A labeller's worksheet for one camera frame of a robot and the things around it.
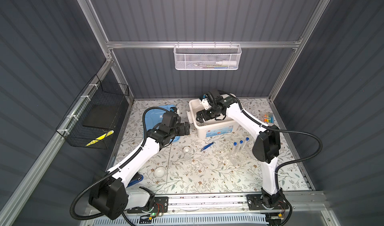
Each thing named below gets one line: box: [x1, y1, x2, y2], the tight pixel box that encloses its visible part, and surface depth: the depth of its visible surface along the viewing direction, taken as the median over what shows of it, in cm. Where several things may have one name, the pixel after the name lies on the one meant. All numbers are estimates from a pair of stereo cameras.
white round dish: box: [154, 166, 167, 179], surface depth 85 cm
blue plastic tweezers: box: [200, 142, 214, 152], surface depth 96 cm
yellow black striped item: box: [85, 130, 115, 147], surface depth 69 cm
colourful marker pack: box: [263, 114, 275, 124], surface depth 108 cm
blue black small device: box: [126, 172, 144, 188], surface depth 82 cm
